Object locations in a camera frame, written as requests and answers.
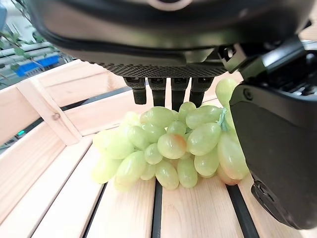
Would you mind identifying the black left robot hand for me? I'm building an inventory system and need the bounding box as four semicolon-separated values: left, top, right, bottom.
24;0;317;230

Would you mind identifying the green grape bunch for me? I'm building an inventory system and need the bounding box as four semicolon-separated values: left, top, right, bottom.
91;78;250;192

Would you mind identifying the blue plastic crate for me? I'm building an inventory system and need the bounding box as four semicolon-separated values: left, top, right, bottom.
12;55;61;77

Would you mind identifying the green leafy plant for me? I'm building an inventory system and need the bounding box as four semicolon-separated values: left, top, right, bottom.
0;0;54;86

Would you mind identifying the light wooden slatted crate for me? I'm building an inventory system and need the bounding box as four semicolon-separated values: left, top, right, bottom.
0;59;317;238

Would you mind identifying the black device with green light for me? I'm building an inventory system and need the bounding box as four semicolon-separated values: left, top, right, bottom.
0;116;45;152

